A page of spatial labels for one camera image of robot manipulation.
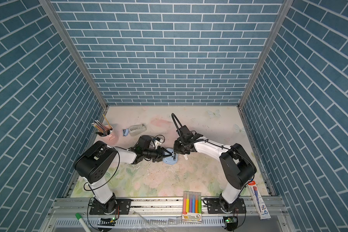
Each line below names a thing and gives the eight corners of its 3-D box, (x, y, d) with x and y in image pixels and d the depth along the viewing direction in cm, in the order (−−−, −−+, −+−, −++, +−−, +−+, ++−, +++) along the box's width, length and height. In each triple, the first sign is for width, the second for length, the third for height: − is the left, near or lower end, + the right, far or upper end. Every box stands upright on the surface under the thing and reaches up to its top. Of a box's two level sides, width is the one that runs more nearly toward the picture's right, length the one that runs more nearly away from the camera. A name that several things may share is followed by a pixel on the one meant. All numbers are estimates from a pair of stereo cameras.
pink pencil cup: (103, 145, 98) (96, 136, 89) (108, 134, 104) (101, 125, 95) (116, 145, 98) (110, 136, 89) (120, 134, 104) (114, 125, 95)
